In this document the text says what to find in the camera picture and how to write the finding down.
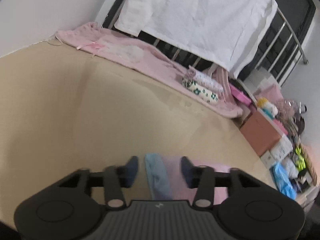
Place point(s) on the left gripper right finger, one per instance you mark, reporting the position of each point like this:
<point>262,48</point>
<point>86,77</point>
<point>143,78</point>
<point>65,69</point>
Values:
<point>243,206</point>

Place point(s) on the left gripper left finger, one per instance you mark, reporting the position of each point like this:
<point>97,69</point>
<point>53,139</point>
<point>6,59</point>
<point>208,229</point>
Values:
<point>75,205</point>

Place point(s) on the pink blue purple-trimmed garment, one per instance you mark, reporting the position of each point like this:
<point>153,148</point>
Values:
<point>165,179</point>

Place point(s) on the blue plastic package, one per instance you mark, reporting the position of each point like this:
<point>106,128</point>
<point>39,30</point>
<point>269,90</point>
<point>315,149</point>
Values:
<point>282,181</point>

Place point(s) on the small white box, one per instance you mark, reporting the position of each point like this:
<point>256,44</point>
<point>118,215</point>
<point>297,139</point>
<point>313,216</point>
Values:
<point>268,160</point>

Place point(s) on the neon yellow black item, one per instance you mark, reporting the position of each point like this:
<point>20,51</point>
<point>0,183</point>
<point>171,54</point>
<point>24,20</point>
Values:
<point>298,159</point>

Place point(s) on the white printed carton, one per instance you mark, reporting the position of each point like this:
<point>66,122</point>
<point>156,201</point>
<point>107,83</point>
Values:
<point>282,148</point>

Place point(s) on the salmon pink storage box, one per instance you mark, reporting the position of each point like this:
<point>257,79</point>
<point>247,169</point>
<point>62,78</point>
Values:
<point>261,132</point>

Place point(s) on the clear bag pink contents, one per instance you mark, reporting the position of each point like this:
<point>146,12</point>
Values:
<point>287,111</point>

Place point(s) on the white yellow plush toy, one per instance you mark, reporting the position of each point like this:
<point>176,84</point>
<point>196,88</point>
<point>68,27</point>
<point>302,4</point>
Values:
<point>267,107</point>

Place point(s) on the pink flat case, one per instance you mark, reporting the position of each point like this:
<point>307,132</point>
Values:
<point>239,95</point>

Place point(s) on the pink cushion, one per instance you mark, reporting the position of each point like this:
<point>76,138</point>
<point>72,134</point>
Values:
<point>271,93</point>

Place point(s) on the folded green flower cloth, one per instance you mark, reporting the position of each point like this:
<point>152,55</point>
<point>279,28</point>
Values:
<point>204,94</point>

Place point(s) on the stack of white boxes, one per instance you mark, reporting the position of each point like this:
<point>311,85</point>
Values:
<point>259,80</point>

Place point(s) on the folded pink floral cloth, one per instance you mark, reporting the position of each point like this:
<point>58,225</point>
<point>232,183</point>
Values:
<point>204,80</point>

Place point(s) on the metal railing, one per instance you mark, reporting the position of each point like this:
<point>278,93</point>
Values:
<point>250,42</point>

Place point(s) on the pink fleece blanket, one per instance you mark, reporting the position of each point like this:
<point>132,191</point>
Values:
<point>145,59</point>

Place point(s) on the white hanging towel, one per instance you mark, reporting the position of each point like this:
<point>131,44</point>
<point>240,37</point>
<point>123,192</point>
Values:
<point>200,17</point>

